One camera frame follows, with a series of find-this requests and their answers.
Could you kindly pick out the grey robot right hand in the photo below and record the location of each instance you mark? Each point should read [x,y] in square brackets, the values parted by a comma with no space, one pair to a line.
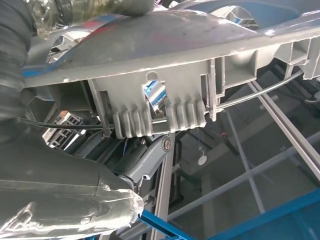
[50,185]

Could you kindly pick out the blue metal shelf rack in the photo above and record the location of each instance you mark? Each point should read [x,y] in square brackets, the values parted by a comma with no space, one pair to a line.
[287,225]

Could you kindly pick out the white round hanging disc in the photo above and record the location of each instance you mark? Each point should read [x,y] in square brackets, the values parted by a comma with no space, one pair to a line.
[202,160]

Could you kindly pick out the aluminium profile frame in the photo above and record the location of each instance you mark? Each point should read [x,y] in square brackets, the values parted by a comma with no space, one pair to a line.
[287,132]

